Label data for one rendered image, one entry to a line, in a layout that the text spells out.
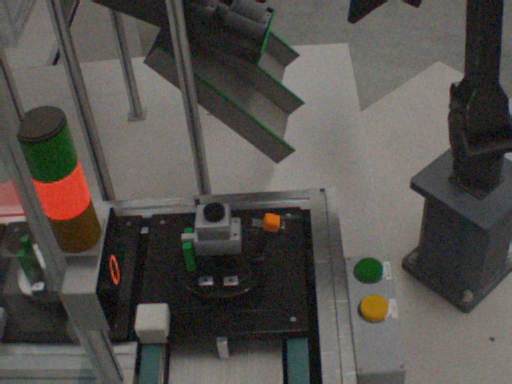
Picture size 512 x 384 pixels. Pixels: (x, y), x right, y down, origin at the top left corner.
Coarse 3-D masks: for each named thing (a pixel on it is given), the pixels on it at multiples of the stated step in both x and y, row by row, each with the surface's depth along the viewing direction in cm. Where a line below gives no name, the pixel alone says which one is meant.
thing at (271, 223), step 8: (272, 216) 102; (256, 224) 102; (264, 224) 102; (272, 224) 101; (264, 232) 103; (272, 232) 102; (264, 240) 104; (256, 248) 105; (264, 248) 105; (256, 256) 106
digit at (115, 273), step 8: (112, 240) 80; (112, 248) 79; (112, 256) 79; (112, 264) 79; (120, 264) 83; (112, 272) 79; (120, 272) 82; (112, 280) 78; (120, 280) 82; (112, 288) 78
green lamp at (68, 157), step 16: (64, 128) 65; (32, 144) 64; (48, 144) 64; (64, 144) 65; (32, 160) 65; (48, 160) 65; (64, 160) 66; (32, 176) 67; (48, 176) 66; (64, 176) 67
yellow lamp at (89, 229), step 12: (48, 216) 71; (84, 216) 72; (96, 216) 74; (60, 228) 71; (72, 228) 71; (84, 228) 72; (96, 228) 74; (60, 240) 73; (72, 240) 73; (84, 240) 73; (96, 240) 75; (72, 252) 74
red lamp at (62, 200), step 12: (72, 180) 68; (84, 180) 71; (48, 192) 68; (60, 192) 68; (72, 192) 69; (84, 192) 70; (48, 204) 69; (60, 204) 69; (72, 204) 70; (84, 204) 71; (60, 216) 70; (72, 216) 70
